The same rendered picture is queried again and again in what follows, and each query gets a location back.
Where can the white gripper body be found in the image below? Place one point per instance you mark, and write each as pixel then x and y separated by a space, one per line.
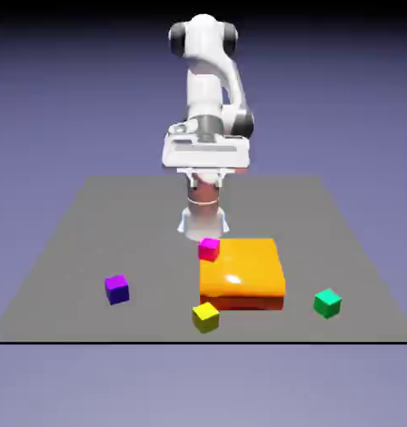
pixel 205 154

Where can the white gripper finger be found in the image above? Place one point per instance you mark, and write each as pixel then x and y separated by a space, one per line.
pixel 193 179
pixel 218 179

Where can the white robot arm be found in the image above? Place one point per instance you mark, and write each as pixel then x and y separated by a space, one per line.
pixel 207 66

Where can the small pink cube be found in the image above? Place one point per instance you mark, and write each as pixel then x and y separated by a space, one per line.
pixel 209 249

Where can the small purple cube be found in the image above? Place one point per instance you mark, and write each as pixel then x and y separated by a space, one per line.
pixel 116 289

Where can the small yellow cube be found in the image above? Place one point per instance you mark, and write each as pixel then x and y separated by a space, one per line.
pixel 205 317

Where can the small green cube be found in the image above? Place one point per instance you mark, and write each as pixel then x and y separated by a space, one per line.
pixel 327 303

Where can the large orange box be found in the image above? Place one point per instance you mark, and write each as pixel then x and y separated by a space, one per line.
pixel 242 270

